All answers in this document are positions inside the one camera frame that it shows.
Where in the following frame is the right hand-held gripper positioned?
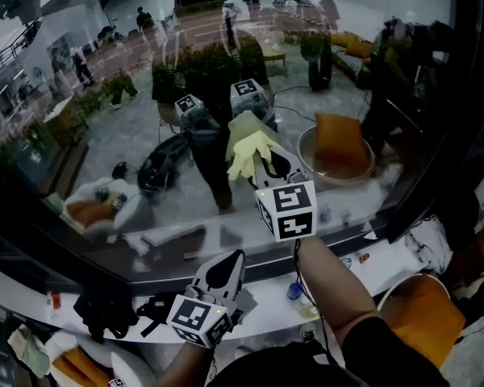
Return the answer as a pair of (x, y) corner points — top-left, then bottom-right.
(251, 146), (318, 243)

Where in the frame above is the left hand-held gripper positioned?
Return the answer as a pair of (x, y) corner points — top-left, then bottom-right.
(165, 249), (246, 349)

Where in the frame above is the pale yellow cloth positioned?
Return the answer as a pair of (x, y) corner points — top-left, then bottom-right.
(225, 110), (283, 181)

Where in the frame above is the large window glass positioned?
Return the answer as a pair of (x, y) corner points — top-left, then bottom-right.
(0, 0), (482, 286)

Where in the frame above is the person's left forearm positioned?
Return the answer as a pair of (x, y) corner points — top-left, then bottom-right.
(152, 339), (219, 387)

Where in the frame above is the person's right forearm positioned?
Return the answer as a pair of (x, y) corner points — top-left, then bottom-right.
(296, 235), (383, 331)

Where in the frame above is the grey cloth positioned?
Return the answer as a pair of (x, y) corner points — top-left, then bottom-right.
(235, 287), (260, 318)

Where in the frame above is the white window ledge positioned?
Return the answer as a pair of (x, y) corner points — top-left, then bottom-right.
(0, 238), (428, 344)

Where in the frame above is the clear drinking glass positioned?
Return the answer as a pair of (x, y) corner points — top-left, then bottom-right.
(298, 295), (320, 321)

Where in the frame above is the light green cloth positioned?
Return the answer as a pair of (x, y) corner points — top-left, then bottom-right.
(6, 323), (52, 378)

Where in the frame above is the clear plastic water bottle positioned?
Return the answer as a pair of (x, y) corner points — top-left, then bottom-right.
(286, 281), (308, 302)

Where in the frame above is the crumpled black fabric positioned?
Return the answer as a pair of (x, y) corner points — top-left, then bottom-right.
(73, 285), (140, 343)

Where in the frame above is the person's black shirt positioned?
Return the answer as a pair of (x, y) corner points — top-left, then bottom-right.
(207, 315), (451, 387)

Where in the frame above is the white crumpled fabric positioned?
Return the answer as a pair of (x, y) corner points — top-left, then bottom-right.
(404, 214), (453, 274)

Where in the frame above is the orange cushion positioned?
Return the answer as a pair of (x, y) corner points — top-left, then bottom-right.
(389, 274), (467, 369)

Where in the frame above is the thin black cable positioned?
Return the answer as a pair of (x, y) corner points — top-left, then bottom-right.
(292, 239), (336, 365)

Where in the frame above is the black strap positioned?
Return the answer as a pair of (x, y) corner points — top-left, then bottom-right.
(136, 293), (179, 338)

